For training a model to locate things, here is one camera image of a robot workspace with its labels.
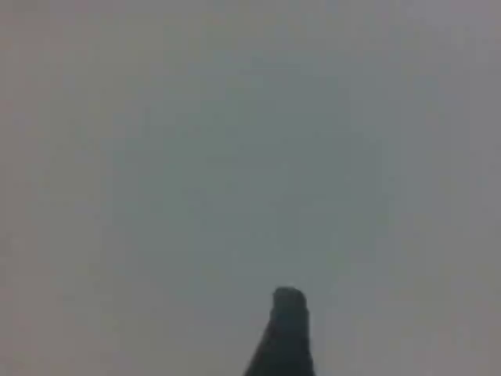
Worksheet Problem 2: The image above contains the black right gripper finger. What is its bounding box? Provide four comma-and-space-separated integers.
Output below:
242, 286, 316, 376

